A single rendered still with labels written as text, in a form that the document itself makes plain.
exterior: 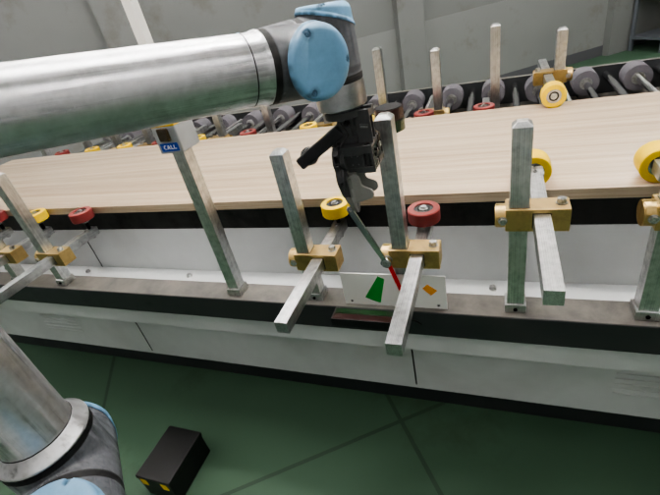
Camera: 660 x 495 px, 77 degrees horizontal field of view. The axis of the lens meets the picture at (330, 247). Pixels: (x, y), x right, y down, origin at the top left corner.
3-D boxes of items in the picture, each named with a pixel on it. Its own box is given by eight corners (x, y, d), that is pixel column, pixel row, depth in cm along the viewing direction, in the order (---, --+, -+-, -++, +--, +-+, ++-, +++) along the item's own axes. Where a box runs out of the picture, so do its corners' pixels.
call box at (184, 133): (185, 155, 98) (172, 123, 94) (162, 157, 101) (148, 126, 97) (201, 144, 104) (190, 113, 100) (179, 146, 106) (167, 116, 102)
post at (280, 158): (325, 314, 117) (281, 151, 92) (314, 313, 118) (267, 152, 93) (329, 305, 119) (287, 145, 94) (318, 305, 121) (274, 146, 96)
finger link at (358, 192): (376, 217, 83) (368, 175, 78) (348, 219, 85) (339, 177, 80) (380, 210, 85) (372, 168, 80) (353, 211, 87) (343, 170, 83)
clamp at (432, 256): (440, 269, 95) (438, 250, 93) (382, 268, 100) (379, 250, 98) (442, 255, 99) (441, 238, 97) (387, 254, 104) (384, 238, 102)
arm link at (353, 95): (305, 92, 71) (323, 79, 79) (312, 121, 74) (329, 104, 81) (355, 84, 68) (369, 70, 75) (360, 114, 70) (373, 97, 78)
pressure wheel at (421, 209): (440, 253, 104) (437, 213, 98) (409, 252, 107) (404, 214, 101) (444, 236, 111) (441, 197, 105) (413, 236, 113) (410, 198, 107)
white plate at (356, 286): (447, 309, 101) (445, 277, 96) (346, 303, 110) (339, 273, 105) (447, 308, 101) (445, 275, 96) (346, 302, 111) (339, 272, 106)
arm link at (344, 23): (280, 12, 69) (330, -3, 72) (300, 89, 75) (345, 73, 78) (306, 6, 61) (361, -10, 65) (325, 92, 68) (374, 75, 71)
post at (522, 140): (522, 324, 98) (533, 122, 73) (506, 323, 99) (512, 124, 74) (522, 314, 100) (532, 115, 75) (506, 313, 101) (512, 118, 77)
